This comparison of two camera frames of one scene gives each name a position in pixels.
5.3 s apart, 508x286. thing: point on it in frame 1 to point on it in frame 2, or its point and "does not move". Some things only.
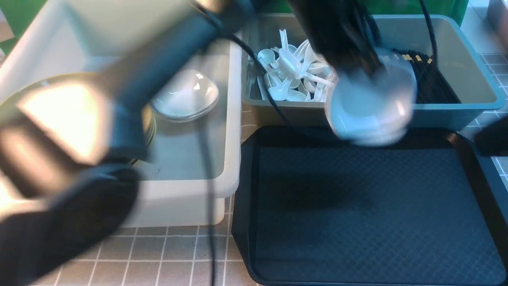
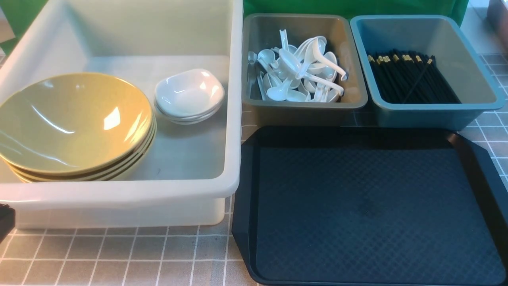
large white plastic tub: [192, 167] does not move
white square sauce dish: [372, 110] to [189, 93]
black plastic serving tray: [310, 208] does not move
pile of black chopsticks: [431, 87] does not move
